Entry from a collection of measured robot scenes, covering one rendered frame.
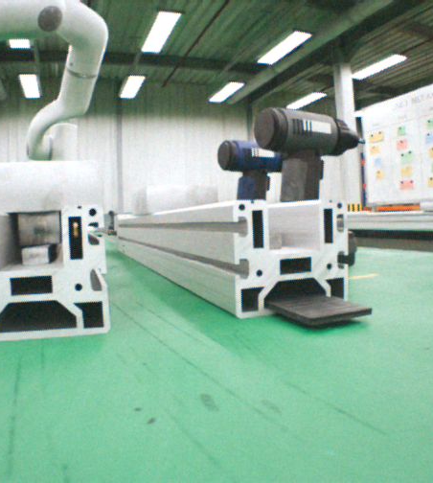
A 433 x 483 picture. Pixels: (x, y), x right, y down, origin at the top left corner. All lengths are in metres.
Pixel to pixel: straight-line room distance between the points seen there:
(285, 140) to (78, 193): 0.29
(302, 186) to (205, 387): 0.41
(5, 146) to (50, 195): 12.04
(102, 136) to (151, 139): 1.47
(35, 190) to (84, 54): 0.79
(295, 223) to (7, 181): 0.24
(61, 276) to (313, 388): 0.17
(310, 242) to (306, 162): 0.24
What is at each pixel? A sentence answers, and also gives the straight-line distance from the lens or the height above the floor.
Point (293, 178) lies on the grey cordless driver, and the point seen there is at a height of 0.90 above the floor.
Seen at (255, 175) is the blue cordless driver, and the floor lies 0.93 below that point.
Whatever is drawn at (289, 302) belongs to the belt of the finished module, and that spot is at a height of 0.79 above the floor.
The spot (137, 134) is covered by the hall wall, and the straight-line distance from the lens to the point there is 12.50.
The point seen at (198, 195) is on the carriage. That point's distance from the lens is 0.62.
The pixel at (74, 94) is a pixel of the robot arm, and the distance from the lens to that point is 1.15.
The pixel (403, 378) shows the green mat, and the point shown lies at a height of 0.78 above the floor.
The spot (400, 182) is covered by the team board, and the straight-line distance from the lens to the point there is 3.94.
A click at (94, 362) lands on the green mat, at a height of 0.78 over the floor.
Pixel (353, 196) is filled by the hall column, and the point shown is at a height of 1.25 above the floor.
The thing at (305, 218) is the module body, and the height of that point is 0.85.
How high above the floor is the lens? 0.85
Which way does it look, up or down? 3 degrees down
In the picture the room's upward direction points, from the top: 2 degrees counter-clockwise
